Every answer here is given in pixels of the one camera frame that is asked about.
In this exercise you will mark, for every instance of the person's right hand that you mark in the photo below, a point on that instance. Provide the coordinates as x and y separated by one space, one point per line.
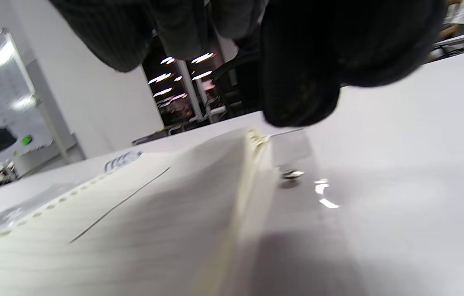
297 61

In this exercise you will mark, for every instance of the white spiral notebook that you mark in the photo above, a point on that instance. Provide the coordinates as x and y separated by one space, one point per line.
153 230

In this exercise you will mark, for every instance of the green magnet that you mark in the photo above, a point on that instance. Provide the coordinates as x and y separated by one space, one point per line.
26 139

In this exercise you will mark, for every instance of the black office chair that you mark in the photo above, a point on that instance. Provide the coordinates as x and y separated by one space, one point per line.
236 98

